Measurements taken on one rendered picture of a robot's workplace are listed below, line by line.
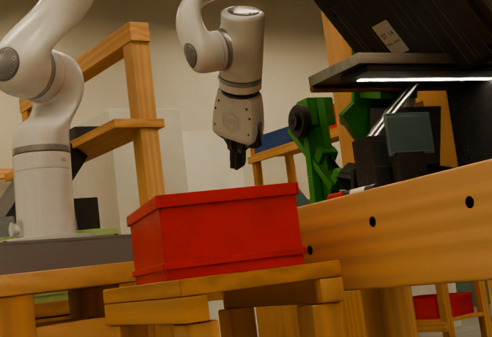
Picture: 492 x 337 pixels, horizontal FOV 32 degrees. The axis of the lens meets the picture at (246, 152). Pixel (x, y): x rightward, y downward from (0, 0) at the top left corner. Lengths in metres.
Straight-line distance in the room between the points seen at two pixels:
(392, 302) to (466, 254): 1.25
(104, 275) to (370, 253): 0.60
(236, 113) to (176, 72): 8.14
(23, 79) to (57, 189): 0.23
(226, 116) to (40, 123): 0.39
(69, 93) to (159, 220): 0.74
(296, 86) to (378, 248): 9.45
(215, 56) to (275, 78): 8.96
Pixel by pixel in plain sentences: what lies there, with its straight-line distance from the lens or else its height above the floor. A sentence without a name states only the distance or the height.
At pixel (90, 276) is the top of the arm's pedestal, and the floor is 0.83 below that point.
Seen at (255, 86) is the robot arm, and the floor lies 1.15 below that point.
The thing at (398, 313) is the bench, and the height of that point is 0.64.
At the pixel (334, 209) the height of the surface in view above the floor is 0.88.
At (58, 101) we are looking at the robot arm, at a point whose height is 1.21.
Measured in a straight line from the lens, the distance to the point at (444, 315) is 7.13.
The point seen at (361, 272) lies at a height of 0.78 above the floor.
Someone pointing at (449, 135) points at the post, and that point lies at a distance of 2.11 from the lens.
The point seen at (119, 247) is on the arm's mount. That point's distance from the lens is 1.80.
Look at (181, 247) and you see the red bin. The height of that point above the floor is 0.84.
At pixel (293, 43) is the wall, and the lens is 10.90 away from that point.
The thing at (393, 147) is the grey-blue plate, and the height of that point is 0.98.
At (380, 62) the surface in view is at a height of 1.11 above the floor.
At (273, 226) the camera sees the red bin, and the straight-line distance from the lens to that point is 1.26.
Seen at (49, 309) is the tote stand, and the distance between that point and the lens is 2.22.
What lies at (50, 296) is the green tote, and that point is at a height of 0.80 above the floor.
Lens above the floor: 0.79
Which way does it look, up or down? 8 degrees up
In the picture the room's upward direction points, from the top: 7 degrees counter-clockwise
